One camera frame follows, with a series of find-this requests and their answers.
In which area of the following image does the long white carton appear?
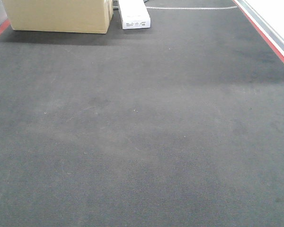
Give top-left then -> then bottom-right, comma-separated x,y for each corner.
118,0 -> 151,30

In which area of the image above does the large brown cardboard box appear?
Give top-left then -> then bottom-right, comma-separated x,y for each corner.
3,0 -> 113,34

